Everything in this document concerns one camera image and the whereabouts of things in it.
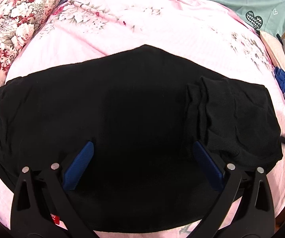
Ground black jogger pants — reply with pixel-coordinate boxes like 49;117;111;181
0;45;282;233

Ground cream quilted pillow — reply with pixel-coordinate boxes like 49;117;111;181
260;31;285;71

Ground pink floral bed sheet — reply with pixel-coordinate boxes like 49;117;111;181
0;0;285;237

